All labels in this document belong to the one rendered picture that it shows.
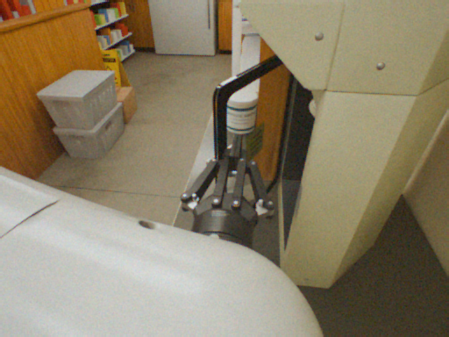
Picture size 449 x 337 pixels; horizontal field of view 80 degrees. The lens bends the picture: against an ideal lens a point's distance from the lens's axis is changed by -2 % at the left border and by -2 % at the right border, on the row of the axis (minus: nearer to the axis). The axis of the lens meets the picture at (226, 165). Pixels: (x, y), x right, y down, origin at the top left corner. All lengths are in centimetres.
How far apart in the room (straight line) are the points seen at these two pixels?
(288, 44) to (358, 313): 57
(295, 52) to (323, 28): 4
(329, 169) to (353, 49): 18
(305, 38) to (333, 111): 10
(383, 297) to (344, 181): 37
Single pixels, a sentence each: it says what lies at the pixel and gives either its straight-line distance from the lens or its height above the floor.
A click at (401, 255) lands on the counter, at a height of 94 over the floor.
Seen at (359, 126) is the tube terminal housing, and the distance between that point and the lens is 41.
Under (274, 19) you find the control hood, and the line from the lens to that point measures 35.
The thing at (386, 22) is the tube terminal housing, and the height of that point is 149.
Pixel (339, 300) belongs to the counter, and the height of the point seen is 94.
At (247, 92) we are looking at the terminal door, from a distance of 50.
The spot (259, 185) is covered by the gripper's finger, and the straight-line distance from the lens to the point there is 39.
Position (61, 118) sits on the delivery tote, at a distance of 276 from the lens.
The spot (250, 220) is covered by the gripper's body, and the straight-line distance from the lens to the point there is 34.
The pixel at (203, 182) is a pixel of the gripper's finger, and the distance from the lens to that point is 39.
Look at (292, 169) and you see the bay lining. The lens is 80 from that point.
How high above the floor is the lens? 155
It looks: 38 degrees down
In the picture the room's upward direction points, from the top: straight up
